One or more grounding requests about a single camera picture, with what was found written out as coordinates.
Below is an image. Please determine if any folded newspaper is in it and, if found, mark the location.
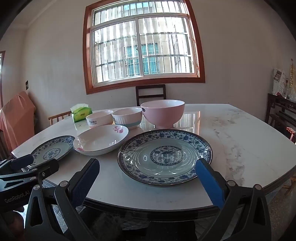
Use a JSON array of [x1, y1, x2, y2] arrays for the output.
[[271, 68, 289, 96]]

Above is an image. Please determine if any white pink-flower plate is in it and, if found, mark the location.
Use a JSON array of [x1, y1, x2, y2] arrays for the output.
[[73, 124, 129, 156]]

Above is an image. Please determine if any small blue patterned plate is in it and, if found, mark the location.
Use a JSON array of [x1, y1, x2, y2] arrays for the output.
[[27, 135, 76, 168]]

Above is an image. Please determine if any gold ornament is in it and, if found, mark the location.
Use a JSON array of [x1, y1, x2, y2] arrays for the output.
[[288, 59, 296, 102]]

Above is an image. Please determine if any dark chair at right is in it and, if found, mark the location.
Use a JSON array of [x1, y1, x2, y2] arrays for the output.
[[265, 93, 296, 144]]

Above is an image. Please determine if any wooden framed barred window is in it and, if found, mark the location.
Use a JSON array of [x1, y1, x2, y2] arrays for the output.
[[83, 0, 205, 95]]

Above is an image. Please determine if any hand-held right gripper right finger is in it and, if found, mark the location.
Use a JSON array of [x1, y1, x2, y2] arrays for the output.
[[195, 158, 272, 241]]

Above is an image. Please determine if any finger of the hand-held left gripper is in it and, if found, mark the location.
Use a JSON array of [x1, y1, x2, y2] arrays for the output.
[[0, 159, 60, 186], [0, 154, 34, 174]]

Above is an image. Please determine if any light wooden chair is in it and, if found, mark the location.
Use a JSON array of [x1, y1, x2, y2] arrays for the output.
[[48, 111, 73, 127]]

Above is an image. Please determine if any orange covered furniture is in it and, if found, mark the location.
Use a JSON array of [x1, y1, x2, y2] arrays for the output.
[[0, 91, 36, 151]]

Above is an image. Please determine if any dark wooden chair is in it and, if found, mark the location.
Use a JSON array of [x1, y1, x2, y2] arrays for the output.
[[135, 84, 166, 106]]

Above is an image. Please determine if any white bowl with blue base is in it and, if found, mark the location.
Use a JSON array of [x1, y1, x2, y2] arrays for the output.
[[112, 108, 142, 130]]

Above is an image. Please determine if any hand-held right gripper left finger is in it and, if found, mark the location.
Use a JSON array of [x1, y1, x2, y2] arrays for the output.
[[24, 158, 100, 241]]

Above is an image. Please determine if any white bowl with pink base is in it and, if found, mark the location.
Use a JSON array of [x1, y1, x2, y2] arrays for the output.
[[85, 110, 114, 129]]

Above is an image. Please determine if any green tissue pack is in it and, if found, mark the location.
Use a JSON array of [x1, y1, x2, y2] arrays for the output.
[[70, 103, 93, 123]]

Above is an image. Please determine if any large blue patterned plate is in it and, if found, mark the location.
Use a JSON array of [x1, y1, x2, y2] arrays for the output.
[[117, 129, 213, 187]]

